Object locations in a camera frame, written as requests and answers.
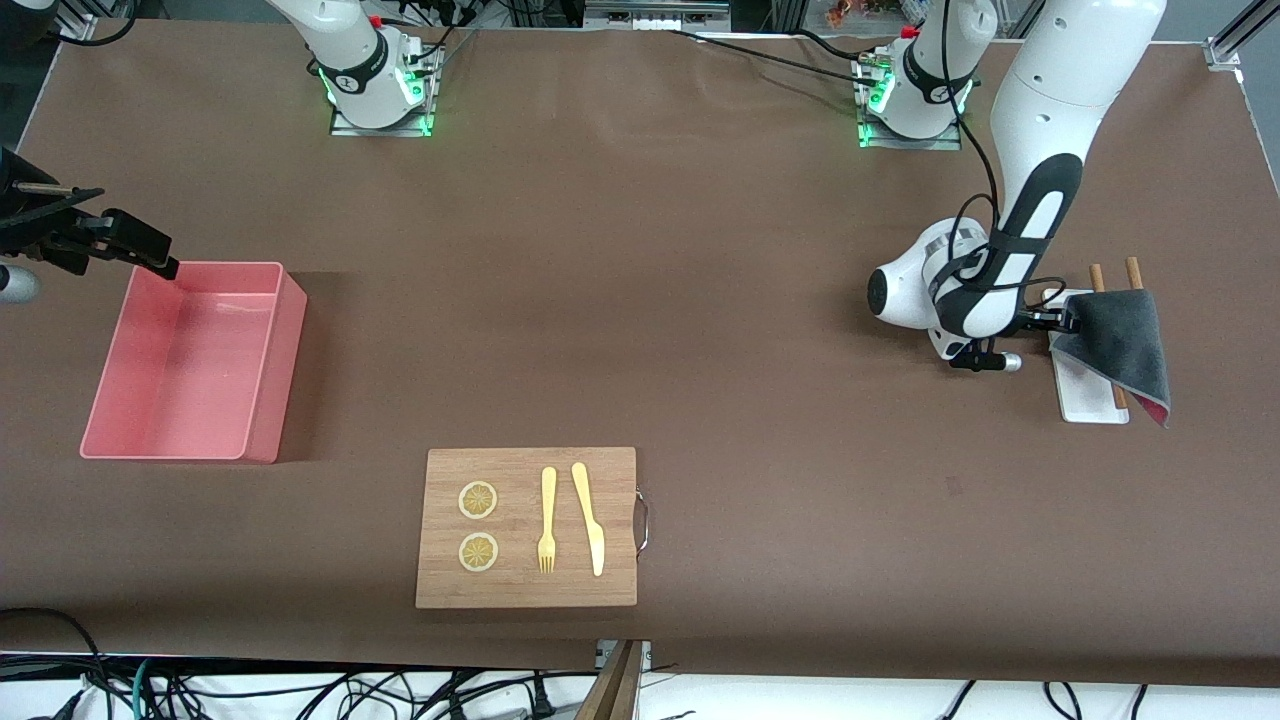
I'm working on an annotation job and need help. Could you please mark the thin black table cable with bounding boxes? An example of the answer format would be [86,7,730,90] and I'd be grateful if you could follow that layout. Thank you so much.
[668,28,883,89]

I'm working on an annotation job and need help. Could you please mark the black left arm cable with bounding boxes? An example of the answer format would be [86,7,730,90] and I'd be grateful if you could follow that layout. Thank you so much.
[925,0,1066,346]

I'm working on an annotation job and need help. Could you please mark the wooden plank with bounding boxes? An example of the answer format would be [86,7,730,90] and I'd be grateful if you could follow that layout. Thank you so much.
[575,640,646,720]

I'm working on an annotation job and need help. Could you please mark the yellow fork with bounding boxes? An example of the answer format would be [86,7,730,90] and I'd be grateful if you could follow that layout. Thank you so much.
[537,466,558,574]

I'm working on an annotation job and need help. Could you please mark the pink plastic bin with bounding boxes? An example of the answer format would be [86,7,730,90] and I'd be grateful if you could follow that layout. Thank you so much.
[80,261,309,465]

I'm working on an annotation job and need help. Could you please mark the black floor cable loop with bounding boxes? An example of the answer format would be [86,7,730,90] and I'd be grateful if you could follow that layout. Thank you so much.
[0,606,111,720]

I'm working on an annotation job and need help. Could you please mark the colourful small items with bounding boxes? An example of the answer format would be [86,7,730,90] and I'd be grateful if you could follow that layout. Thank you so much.
[825,0,906,28]

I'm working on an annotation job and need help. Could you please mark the grey metal device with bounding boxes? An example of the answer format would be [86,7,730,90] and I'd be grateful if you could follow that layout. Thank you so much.
[583,0,733,33]

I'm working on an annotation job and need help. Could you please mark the white rectangular tray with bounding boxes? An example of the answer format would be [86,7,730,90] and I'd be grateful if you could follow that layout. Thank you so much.
[1043,288,1131,425]

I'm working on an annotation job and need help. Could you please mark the teal cable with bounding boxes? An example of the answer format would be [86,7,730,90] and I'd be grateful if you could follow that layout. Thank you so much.
[130,658,161,720]

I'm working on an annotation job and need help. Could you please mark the wooden cutting board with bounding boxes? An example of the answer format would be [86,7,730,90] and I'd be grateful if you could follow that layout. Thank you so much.
[415,447,638,609]

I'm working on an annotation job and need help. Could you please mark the grey cloth with red underside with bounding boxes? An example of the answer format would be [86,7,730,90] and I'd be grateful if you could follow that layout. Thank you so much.
[1050,290,1173,429]

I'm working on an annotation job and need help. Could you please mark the yellow knife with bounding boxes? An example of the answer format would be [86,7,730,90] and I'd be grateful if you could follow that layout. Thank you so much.
[571,461,607,578]

